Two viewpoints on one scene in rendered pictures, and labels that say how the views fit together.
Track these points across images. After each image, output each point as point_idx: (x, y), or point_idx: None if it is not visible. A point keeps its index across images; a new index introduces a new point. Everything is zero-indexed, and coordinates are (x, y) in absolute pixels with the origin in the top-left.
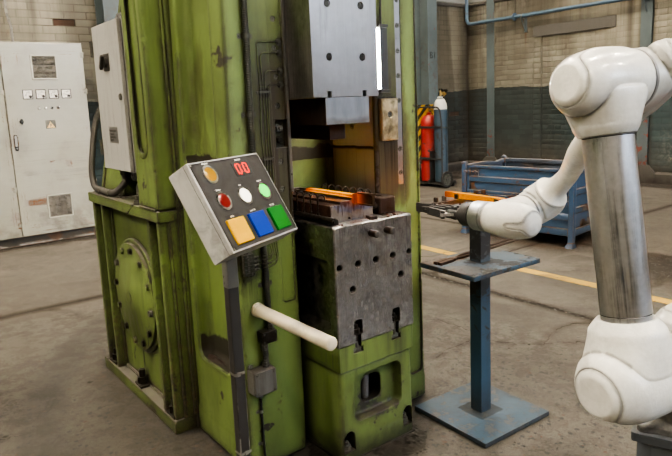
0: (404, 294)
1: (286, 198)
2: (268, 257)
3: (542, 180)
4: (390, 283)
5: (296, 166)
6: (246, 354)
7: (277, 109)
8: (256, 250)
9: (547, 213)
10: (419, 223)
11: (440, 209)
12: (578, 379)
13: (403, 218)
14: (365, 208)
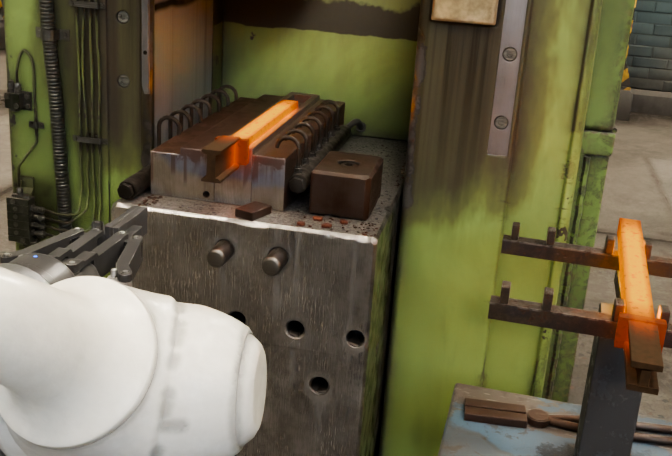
0: (327, 439)
1: (132, 105)
2: (80, 219)
3: (60, 288)
4: (280, 394)
5: (346, 48)
6: None
7: None
8: (53, 196)
9: (17, 442)
10: (550, 281)
11: (34, 249)
12: None
13: (344, 246)
14: (260, 184)
